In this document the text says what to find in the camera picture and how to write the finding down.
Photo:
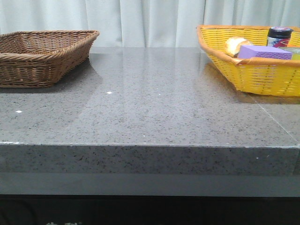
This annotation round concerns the round bread roll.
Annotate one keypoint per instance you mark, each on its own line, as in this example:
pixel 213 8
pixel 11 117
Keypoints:
pixel 233 44

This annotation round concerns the black lidded jar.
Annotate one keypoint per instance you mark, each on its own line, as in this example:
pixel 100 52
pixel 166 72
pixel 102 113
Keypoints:
pixel 279 36

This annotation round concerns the purple sponge block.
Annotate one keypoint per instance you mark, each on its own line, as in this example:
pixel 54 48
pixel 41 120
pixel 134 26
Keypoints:
pixel 250 51

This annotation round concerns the yellow plastic woven basket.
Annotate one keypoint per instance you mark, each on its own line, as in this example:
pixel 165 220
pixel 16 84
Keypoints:
pixel 258 75

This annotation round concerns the yellow-green tape roll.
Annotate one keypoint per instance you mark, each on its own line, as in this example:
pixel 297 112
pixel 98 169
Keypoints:
pixel 294 50

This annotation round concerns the brown wicker basket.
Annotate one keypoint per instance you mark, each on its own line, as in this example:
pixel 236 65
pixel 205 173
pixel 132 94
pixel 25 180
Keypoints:
pixel 39 59

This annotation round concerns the white curtain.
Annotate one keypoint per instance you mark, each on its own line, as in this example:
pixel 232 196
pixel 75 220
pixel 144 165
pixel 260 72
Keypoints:
pixel 144 23

